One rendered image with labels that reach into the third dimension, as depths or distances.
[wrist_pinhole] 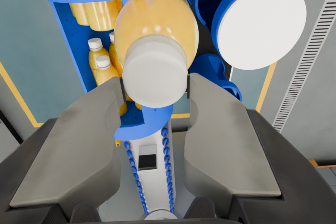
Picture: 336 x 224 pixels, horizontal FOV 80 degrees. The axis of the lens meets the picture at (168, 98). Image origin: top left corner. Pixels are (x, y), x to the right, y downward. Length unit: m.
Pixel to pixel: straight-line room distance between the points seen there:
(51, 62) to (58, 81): 0.20
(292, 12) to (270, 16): 0.07
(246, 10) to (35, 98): 2.11
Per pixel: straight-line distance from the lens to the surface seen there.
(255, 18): 0.71
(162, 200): 1.73
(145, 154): 1.12
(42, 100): 2.39
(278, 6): 0.73
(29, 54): 2.11
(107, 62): 0.62
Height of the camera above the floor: 1.65
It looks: 51 degrees down
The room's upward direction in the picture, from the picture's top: 174 degrees clockwise
